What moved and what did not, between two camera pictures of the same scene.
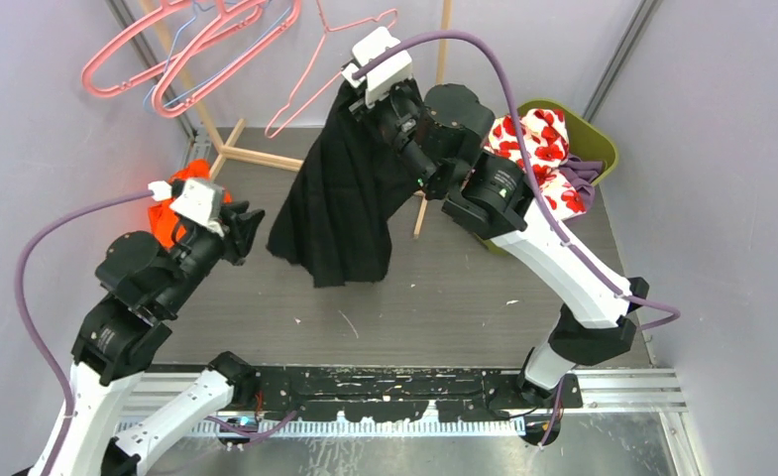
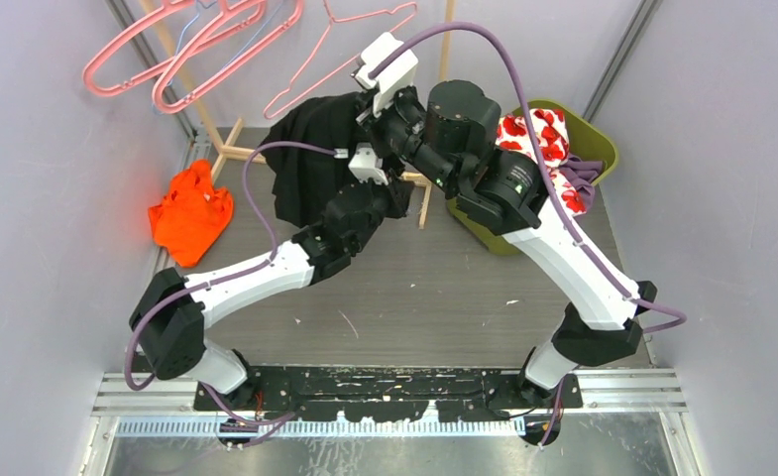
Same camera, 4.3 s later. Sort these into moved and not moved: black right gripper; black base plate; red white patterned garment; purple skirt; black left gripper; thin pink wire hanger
Moved: thin pink wire hanger; black left gripper
Not moved: black base plate; black right gripper; red white patterned garment; purple skirt
